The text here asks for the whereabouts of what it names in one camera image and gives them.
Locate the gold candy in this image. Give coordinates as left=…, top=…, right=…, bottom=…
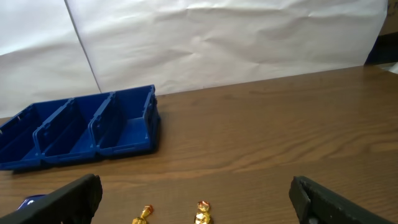
left=194, top=200, right=213, bottom=224
left=132, top=204, right=155, bottom=224

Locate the blue candy pack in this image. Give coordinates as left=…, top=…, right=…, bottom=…
left=17, top=194, right=47, bottom=211

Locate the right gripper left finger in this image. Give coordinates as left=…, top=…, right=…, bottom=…
left=0, top=173, right=104, bottom=224

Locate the blue tray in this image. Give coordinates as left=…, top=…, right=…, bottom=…
left=0, top=84, right=162, bottom=171

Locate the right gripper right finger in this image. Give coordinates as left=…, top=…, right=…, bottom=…
left=288, top=175, right=398, bottom=224

